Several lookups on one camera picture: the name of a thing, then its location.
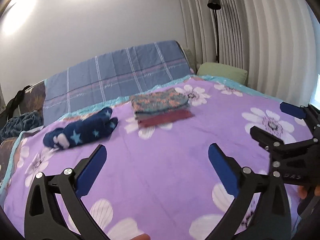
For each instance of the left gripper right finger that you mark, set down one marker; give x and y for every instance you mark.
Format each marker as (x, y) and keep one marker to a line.
(271, 218)

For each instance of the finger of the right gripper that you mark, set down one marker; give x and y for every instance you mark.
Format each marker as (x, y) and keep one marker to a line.
(274, 145)
(305, 113)

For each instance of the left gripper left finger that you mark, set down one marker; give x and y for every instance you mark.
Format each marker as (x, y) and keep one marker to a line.
(43, 218)

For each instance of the teal floral garment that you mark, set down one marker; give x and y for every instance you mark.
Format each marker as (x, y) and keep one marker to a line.
(158, 102)

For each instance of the folded red and cream clothes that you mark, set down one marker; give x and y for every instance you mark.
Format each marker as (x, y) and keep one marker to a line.
(164, 118)

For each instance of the person's left hand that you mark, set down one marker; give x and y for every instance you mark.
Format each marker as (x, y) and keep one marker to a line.
(142, 237)

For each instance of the green pillow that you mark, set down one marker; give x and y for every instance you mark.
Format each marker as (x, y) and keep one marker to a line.
(222, 70)

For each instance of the white curtain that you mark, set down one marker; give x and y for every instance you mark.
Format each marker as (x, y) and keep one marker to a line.
(276, 41)

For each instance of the dark teal knit blanket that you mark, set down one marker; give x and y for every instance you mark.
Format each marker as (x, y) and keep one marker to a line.
(18, 124)

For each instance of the navy star fleece garment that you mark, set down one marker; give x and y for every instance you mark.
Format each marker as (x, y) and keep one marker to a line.
(95, 127)

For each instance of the purple floral bed sheet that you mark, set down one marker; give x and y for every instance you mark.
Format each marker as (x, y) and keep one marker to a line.
(159, 180)

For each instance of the dark patterned pillow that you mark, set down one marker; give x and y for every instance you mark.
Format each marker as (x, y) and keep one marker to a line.
(34, 99)

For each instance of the black floor lamp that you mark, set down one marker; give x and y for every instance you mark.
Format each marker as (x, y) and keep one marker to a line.
(215, 6)

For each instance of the blue plaid quilt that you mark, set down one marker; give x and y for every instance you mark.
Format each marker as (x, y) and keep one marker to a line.
(112, 75)

